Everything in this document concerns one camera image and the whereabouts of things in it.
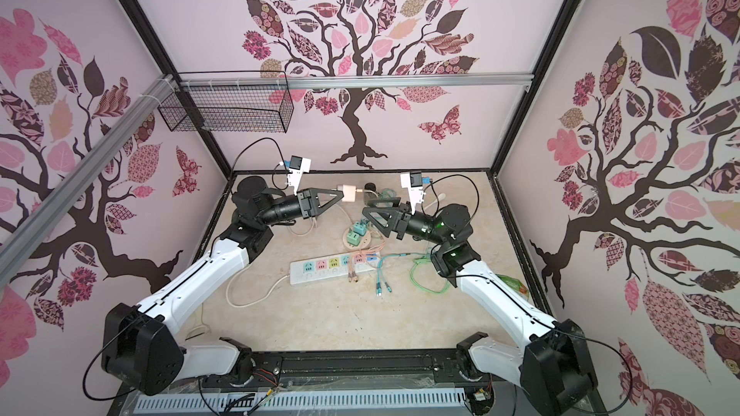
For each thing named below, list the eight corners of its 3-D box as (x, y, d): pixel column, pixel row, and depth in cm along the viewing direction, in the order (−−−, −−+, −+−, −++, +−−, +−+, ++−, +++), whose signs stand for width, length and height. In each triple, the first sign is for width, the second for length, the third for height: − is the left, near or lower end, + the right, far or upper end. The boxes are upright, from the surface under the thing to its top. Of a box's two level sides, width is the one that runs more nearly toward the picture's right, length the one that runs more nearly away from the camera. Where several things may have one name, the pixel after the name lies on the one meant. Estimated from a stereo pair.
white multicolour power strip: (291, 284, 90) (289, 281, 88) (291, 266, 94) (289, 262, 92) (382, 270, 93) (382, 265, 91) (378, 252, 98) (378, 248, 95)
